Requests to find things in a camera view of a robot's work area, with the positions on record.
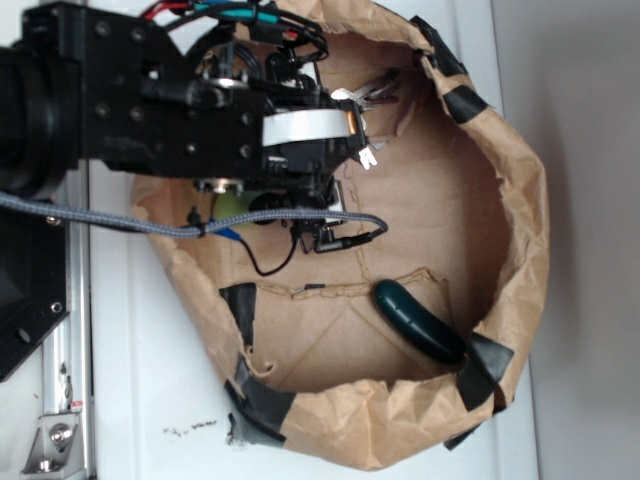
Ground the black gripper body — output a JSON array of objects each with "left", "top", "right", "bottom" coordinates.
[{"left": 21, "top": 1, "right": 366, "bottom": 199}]

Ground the silver key bunch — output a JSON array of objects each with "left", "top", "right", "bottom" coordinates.
[{"left": 330, "top": 68, "right": 401, "bottom": 172}]

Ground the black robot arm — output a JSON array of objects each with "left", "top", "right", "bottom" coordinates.
[{"left": 1, "top": 1, "right": 366, "bottom": 199}]

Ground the green plush toy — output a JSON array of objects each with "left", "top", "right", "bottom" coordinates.
[{"left": 210, "top": 192, "right": 257, "bottom": 221}]

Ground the brown paper bag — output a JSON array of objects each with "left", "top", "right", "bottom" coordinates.
[{"left": 150, "top": 1, "right": 550, "bottom": 471}]

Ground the dark green toy cucumber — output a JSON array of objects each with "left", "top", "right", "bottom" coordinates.
[{"left": 372, "top": 279, "right": 465, "bottom": 365}]

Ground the coloured wire bundle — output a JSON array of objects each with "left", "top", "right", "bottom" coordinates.
[{"left": 139, "top": 0, "right": 331, "bottom": 61}]

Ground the grey braided cable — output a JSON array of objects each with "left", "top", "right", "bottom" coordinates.
[{"left": 0, "top": 191, "right": 389, "bottom": 239}]

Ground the thin black cable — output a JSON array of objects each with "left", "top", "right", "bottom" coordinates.
[{"left": 234, "top": 219, "right": 389, "bottom": 277}]

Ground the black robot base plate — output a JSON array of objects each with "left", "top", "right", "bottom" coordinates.
[{"left": 1, "top": 209, "right": 68, "bottom": 381}]

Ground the aluminium rail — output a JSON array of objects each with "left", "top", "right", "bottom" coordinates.
[{"left": 37, "top": 0, "right": 96, "bottom": 480}]

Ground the metal corner bracket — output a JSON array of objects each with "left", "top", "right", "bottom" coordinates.
[{"left": 20, "top": 413, "right": 84, "bottom": 479}]

